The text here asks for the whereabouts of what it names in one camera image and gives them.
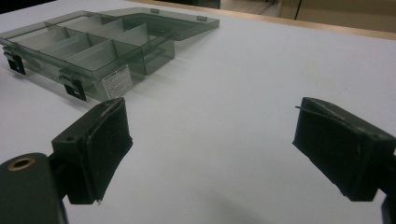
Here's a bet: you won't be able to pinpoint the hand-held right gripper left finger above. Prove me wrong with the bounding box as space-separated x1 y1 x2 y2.
50 96 134 205

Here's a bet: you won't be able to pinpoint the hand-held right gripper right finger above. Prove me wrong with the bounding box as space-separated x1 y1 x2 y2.
292 96 396 203

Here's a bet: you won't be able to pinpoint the smoky clear plastic compartment box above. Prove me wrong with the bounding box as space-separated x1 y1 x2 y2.
0 7 220 102

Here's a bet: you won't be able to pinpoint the white board sheet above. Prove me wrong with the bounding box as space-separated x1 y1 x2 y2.
0 0 396 224

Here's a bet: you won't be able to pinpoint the wooden table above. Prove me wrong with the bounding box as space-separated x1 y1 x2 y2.
127 0 396 41

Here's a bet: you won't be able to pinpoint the beige wooden cabinet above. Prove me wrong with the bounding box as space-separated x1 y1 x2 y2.
276 0 396 34

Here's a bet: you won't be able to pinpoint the dark cabinet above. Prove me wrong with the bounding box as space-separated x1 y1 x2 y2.
164 0 221 9

